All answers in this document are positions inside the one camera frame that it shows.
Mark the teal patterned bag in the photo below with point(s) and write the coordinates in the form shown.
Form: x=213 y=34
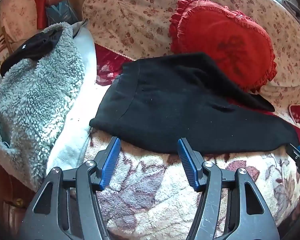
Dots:
x=61 y=12

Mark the small black garment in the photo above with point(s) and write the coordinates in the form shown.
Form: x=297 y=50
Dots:
x=34 y=48

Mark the floral beige quilt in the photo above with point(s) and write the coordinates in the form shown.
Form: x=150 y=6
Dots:
x=140 y=28

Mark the wooden nightstand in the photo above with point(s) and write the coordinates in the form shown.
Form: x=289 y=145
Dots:
x=15 y=197

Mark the red and white plush blanket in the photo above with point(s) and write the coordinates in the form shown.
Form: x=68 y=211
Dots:
x=149 y=197

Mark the grey fleece jacket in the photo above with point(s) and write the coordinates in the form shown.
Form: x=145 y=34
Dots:
x=45 y=107

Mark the black knit pants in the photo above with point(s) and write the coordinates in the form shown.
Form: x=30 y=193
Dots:
x=154 y=102

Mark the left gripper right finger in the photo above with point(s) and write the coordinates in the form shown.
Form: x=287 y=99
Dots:
x=204 y=177

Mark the red heart ruffled pillow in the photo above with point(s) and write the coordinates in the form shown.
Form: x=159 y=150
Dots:
x=240 y=47

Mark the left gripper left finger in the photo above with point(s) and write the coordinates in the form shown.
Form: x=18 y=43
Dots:
x=92 y=176

